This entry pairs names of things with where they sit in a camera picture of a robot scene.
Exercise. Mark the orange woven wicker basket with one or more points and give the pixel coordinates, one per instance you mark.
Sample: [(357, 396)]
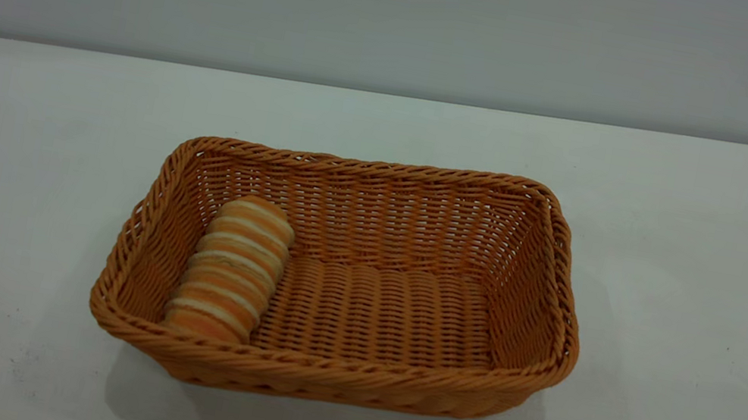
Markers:
[(387, 312)]

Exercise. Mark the striped orange bread roll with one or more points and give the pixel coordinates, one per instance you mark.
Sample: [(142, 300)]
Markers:
[(232, 270)]

